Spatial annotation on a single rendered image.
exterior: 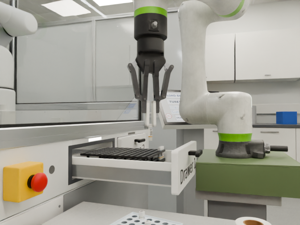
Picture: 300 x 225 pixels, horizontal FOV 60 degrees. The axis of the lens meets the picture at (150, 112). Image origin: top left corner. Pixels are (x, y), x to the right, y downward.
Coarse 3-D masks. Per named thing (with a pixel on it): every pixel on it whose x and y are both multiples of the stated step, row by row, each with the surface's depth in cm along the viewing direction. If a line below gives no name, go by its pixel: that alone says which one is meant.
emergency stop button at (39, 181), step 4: (36, 176) 54; (40, 176) 54; (44, 176) 55; (32, 180) 53; (36, 180) 53; (40, 180) 54; (44, 180) 55; (32, 184) 53; (36, 184) 53; (40, 184) 54; (44, 184) 55; (32, 188) 53; (36, 188) 53; (40, 188) 54; (44, 188) 55
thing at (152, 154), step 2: (162, 150) 86; (164, 150) 88; (154, 152) 83; (156, 152) 83; (158, 152) 82; (160, 152) 84; (162, 152) 86; (148, 154) 77; (150, 154) 78; (152, 154) 78; (154, 154) 78; (156, 154) 80; (144, 156) 74; (146, 156) 74; (148, 156) 74; (150, 156) 75; (152, 156) 76; (142, 158) 73; (144, 158) 73; (146, 158) 73; (148, 158) 73
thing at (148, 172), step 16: (80, 160) 75; (96, 160) 74; (112, 160) 72; (128, 160) 71; (80, 176) 75; (96, 176) 73; (112, 176) 72; (128, 176) 70; (144, 176) 69; (160, 176) 67
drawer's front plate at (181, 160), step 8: (184, 144) 80; (192, 144) 84; (176, 152) 64; (184, 152) 72; (176, 160) 64; (184, 160) 72; (192, 160) 84; (176, 168) 64; (184, 168) 72; (192, 168) 84; (176, 176) 64; (184, 176) 72; (192, 176) 84; (176, 184) 64; (184, 184) 72; (176, 192) 64
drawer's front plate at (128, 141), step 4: (128, 136) 111; (132, 136) 114; (136, 136) 119; (140, 136) 124; (144, 136) 129; (120, 140) 104; (124, 140) 106; (128, 140) 110; (132, 140) 114; (120, 144) 104; (124, 144) 106; (128, 144) 110; (132, 144) 114; (136, 144) 119; (140, 144) 123; (144, 144) 129; (144, 148) 129
